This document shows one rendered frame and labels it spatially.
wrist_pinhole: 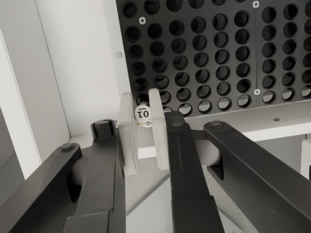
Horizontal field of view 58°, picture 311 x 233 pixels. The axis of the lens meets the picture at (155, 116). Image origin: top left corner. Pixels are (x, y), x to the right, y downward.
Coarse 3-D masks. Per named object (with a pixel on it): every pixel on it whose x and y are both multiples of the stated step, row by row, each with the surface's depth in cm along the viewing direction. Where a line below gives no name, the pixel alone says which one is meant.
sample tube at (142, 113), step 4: (136, 108) 19; (140, 108) 19; (144, 108) 19; (148, 108) 19; (136, 112) 19; (140, 112) 19; (144, 112) 19; (148, 112) 19; (136, 116) 19; (140, 116) 19; (144, 116) 19; (148, 116) 19; (140, 120) 19; (144, 120) 19; (148, 120) 19
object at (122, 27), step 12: (120, 0) 22; (132, 0) 22; (120, 12) 22; (132, 24) 23; (144, 36) 23; (144, 48) 23; (132, 60) 23; (144, 60) 24; (132, 72) 24; (144, 72) 24; (132, 84) 24; (132, 96) 24
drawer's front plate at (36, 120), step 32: (0, 0) 20; (32, 0) 27; (0, 32) 20; (32, 32) 25; (0, 64) 20; (32, 64) 24; (0, 96) 21; (32, 96) 23; (32, 128) 22; (64, 128) 30; (32, 160) 23
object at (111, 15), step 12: (108, 0) 27; (108, 12) 27; (108, 24) 27; (108, 36) 28; (120, 36) 28; (120, 48) 28; (120, 60) 29; (120, 72) 29; (120, 84) 29; (120, 96) 30
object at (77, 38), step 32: (64, 0) 27; (96, 0) 28; (64, 32) 28; (96, 32) 29; (64, 64) 29; (96, 64) 30; (64, 96) 31; (96, 96) 31; (288, 96) 32; (192, 128) 30; (256, 128) 28; (288, 128) 27
